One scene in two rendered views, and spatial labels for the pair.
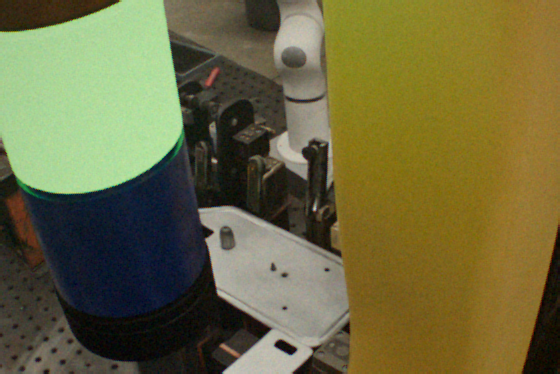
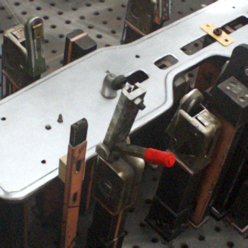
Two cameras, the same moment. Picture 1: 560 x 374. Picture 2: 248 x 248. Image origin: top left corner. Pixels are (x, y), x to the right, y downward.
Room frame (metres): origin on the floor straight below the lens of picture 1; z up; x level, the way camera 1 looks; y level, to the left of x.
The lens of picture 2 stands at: (1.12, -0.83, 1.94)
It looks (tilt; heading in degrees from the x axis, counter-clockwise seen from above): 47 degrees down; 85
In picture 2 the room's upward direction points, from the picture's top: 11 degrees clockwise
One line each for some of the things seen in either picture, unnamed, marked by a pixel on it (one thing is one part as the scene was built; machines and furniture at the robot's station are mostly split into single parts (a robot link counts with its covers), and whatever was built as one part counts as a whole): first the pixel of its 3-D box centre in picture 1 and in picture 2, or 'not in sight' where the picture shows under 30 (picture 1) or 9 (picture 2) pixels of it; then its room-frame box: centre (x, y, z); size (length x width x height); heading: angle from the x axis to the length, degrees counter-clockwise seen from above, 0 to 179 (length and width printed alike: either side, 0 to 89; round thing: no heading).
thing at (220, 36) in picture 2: not in sight; (217, 32); (1.40, 0.36, 1.01); 0.08 x 0.04 x 0.01; 136
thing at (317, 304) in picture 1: (119, 188); (219, 31); (1.40, 0.38, 1.00); 1.38 x 0.22 x 0.02; 46
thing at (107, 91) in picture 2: (226, 238); (110, 86); (1.16, 0.11, 1.02); 0.03 x 0.03 x 0.07
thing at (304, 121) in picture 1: (307, 119); not in sight; (1.79, -0.11, 0.89); 0.19 x 0.19 x 0.18
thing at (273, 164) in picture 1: (274, 228); (182, 177); (1.33, 0.01, 0.88); 0.11 x 0.09 x 0.37; 136
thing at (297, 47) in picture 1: (300, 61); not in sight; (1.75, -0.10, 1.10); 0.19 x 0.12 x 0.24; 167
